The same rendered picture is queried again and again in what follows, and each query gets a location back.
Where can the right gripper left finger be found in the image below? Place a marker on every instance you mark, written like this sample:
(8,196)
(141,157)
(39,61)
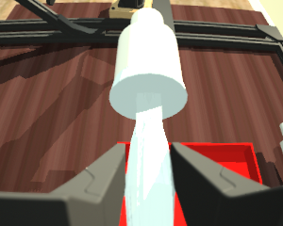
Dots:
(98,197)

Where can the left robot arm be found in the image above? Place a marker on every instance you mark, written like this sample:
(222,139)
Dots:
(131,4)

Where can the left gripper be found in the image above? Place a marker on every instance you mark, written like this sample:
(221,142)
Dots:
(50,2)

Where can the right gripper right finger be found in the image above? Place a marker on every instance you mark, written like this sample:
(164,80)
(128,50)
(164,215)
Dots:
(210,194)

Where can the red tray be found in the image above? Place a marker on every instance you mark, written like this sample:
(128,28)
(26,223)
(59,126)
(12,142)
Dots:
(239,157)

